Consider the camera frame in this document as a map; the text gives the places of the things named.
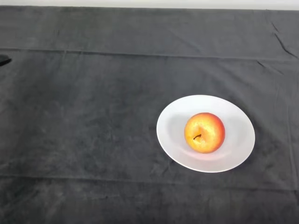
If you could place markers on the black table cloth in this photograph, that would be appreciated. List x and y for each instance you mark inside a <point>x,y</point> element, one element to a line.
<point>93,116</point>

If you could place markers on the white round plate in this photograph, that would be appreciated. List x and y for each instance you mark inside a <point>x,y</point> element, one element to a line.
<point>233,149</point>

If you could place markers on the red yellow apple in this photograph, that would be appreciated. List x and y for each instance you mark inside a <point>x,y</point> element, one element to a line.
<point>204,133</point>

